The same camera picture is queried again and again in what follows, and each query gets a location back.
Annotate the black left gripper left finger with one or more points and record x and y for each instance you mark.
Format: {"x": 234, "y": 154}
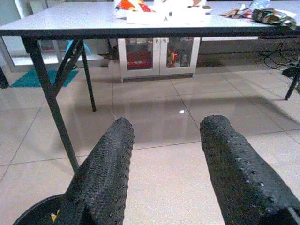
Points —
{"x": 103, "y": 178}

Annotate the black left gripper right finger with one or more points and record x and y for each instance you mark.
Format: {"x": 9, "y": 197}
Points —
{"x": 239, "y": 178}

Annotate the dark snack packet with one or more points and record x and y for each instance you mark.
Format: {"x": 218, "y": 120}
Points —
{"x": 267, "y": 16}

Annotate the red yellow snack bag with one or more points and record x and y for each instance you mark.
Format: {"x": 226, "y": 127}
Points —
{"x": 127, "y": 4}

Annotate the black rubbish bin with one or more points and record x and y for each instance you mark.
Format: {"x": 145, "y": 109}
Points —
{"x": 39, "y": 213}

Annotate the black tripod stand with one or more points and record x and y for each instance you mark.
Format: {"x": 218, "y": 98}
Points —
{"x": 290, "y": 77}

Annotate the teal floor mat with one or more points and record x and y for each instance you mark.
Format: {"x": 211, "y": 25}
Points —
{"x": 30, "y": 79}

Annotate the white glass door cabinet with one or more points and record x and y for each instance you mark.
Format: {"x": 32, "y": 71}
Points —
{"x": 157, "y": 58}

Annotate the teal plastic stand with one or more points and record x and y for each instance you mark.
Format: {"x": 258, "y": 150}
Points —
{"x": 69, "y": 45}

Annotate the white open shelf unit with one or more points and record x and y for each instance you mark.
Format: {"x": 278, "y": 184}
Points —
{"x": 23, "y": 61}

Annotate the grey folding table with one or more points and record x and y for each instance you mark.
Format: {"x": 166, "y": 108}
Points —
{"x": 70, "y": 18}

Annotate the brown cardboard piece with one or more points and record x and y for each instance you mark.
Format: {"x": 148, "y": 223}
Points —
{"x": 230, "y": 12}

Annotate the white printed carton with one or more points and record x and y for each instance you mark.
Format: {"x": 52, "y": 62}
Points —
{"x": 187, "y": 14}

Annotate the clear plastic bag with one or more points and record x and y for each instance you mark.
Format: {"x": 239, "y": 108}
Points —
{"x": 260, "y": 3}

